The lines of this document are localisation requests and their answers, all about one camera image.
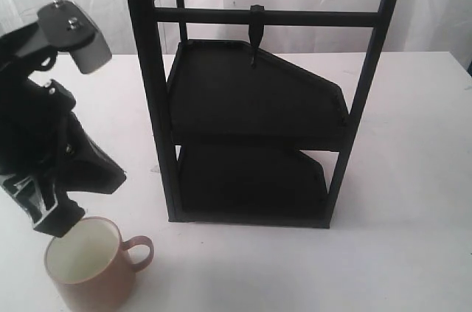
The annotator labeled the black metal shelf rack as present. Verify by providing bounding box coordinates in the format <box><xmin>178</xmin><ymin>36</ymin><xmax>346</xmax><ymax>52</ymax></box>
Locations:
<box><xmin>127</xmin><ymin>0</ymin><xmax>397</xmax><ymax>229</ymax></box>

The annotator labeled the pink ceramic mug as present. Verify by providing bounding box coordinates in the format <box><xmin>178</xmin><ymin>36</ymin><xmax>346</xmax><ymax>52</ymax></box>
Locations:
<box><xmin>44</xmin><ymin>217</ymin><xmax>154</xmax><ymax>311</ymax></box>

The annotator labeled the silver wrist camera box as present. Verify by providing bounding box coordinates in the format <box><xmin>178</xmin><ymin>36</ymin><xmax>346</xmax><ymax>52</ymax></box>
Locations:
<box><xmin>37</xmin><ymin>0</ymin><xmax>112</xmax><ymax>74</ymax></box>

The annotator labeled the black rack hook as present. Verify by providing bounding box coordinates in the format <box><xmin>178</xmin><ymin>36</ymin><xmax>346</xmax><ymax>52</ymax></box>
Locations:
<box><xmin>248</xmin><ymin>4</ymin><xmax>265</xmax><ymax>69</ymax></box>

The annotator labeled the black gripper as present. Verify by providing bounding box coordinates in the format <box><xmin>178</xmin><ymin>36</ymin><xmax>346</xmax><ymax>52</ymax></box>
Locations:
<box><xmin>1</xmin><ymin>22</ymin><xmax>126</xmax><ymax>238</ymax></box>

